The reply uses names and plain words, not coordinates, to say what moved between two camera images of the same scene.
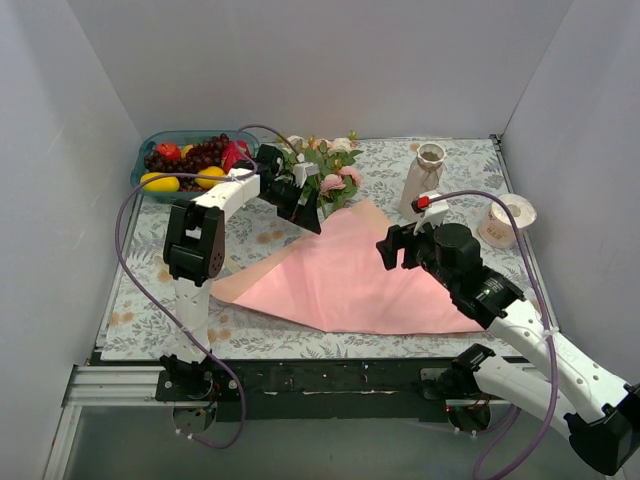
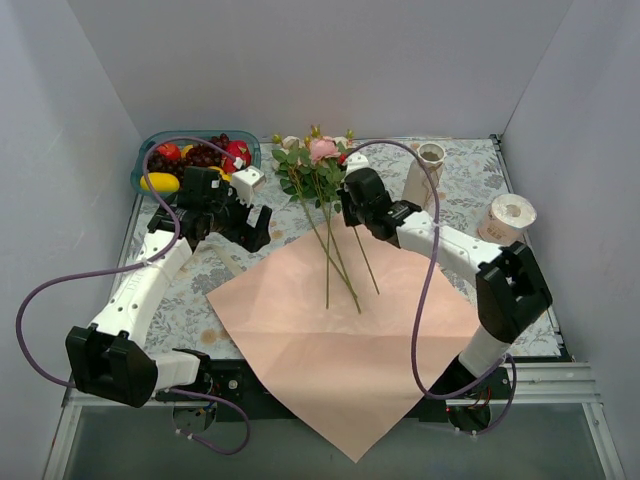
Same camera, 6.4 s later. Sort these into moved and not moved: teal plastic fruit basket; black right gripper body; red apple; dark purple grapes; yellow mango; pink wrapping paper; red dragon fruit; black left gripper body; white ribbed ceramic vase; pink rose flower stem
Moved: black right gripper body; pink wrapping paper; black left gripper body; pink rose flower stem
Not moved: dark purple grapes; red dragon fruit; white ribbed ceramic vase; yellow mango; teal plastic fruit basket; red apple
